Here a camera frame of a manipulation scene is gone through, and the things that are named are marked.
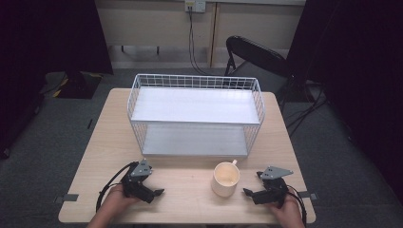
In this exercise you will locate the black folding chair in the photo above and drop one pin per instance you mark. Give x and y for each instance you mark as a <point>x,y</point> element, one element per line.
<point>253,53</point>

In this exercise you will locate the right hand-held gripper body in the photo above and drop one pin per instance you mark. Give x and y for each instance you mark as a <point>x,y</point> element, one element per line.
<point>272,190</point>

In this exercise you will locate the small black floor object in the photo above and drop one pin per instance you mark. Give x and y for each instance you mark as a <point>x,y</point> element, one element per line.
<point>90,123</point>

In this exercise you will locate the stand base with yellow stripes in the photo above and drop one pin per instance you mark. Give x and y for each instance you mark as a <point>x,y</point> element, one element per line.
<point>76,84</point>

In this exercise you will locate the white wall socket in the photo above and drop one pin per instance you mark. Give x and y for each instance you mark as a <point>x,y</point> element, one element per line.
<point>195,5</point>

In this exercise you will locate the cream cup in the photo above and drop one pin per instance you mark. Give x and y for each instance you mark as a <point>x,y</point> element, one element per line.
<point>225,179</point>

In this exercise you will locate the person's right hand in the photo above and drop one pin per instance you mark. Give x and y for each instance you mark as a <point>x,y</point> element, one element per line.
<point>286,205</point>

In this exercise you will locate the black curtain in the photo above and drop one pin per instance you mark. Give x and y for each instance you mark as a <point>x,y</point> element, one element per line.
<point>47,47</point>
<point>358,63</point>

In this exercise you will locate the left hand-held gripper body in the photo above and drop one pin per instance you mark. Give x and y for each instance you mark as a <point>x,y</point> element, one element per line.
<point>136,186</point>

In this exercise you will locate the grey tape strip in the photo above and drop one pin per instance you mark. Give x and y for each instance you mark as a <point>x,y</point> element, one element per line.
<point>309,195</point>
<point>67,198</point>

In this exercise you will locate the person's left hand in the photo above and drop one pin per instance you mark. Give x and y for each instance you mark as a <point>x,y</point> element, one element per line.
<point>118,198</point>

